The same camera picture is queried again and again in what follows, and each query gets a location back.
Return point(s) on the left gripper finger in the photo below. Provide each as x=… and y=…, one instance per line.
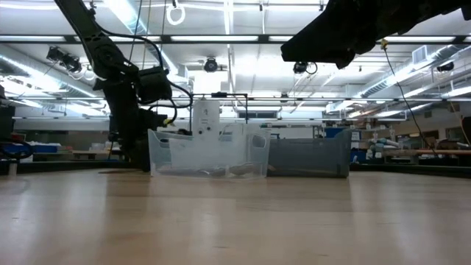
x=131, y=158
x=143, y=158

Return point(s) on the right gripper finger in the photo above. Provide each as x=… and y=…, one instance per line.
x=312, y=38
x=338, y=57

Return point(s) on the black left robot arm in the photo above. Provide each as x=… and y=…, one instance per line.
x=106, y=59

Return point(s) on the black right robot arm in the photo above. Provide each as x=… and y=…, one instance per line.
x=434, y=11

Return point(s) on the clear plastic bin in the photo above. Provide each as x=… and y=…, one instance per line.
x=162, y=158
x=228, y=147

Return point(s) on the white air vent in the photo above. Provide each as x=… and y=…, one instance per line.
x=419, y=54

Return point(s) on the blue cabinet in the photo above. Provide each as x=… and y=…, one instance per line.
x=333, y=131

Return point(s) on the white machine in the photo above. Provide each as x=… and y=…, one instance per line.
x=206, y=114

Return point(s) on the black ceiling-mounted device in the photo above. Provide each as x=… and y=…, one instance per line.
x=62, y=59

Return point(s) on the black ceiling spotlight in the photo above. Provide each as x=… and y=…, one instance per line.
x=446, y=67

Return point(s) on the blue storage bins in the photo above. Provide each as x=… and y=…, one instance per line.
x=40, y=148

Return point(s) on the black overhead beam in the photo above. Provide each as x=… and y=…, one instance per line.
x=221, y=38

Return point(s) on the white teal equipment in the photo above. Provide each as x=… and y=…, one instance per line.
x=382, y=143

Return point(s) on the smoky dark plastic bin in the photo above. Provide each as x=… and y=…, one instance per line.
x=309, y=158

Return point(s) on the wooden workbench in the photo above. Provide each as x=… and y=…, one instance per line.
x=441, y=151

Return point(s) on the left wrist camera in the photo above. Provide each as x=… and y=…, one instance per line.
x=154, y=86

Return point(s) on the thin black stand frame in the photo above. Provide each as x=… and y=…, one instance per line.
x=219, y=94

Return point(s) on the round black ceiling camera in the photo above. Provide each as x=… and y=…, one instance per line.
x=210, y=65

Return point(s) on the black aluminium table frame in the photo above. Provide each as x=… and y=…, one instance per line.
x=404, y=170

